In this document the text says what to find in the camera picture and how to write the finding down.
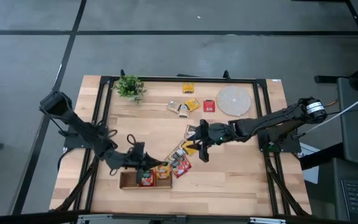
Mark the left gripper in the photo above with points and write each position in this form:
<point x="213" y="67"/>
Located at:
<point x="138" y="157"/>

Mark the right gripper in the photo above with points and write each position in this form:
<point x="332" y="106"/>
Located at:
<point x="222" y="133"/>

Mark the yellow mango tea packet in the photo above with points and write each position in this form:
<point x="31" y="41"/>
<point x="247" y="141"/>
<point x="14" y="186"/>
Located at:
<point x="163" y="172"/>
<point x="188" y="88"/>
<point x="192" y="104"/>
<point x="189" y="149"/>

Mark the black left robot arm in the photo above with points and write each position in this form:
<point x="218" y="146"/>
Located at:
<point x="82" y="129"/>

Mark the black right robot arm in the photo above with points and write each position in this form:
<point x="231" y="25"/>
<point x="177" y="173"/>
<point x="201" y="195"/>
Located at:
<point x="269" y="123"/>

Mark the wooden tea organizer box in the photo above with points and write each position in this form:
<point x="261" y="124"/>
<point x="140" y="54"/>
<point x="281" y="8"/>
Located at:
<point x="129" y="182"/>

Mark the green potted plant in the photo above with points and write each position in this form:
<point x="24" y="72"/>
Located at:
<point x="130" y="87"/>

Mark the white paper sheet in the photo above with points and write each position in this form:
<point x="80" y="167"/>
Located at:
<point x="311" y="174"/>

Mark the black slanted bar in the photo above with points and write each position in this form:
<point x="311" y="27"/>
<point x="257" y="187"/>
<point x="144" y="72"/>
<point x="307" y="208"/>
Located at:
<point x="322" y="157"/>

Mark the dark grey desk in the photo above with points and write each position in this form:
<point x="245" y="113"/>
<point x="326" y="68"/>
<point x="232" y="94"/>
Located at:
<point x="331" y="193"/>

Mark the grey side table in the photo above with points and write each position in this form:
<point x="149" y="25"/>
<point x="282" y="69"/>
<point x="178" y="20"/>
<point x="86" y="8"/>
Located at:
<point x="356" y="140"/>

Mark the black metal table frame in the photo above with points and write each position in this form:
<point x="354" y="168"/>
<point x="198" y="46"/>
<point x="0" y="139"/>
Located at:
<point x="197" y="79"/>

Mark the black frame bracket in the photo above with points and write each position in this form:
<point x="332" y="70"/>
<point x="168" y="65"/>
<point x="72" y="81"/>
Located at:
<point x="122" y="74"/>
<point x="226" y="75"/>

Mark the silver bracket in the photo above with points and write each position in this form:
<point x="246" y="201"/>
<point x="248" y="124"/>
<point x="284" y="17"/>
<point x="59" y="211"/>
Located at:
<point x="95" y="218"/>
<point x="267" y="221"/>

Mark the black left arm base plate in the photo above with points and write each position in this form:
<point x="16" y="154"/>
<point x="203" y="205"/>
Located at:
<point x="70" y="143"/>

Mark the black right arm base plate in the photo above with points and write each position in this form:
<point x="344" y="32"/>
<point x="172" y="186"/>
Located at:
<point x="292" y="146"/>

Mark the black bottom rail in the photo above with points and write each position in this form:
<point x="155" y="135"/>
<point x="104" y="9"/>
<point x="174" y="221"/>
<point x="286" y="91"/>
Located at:
<point x="26" y="217"/>

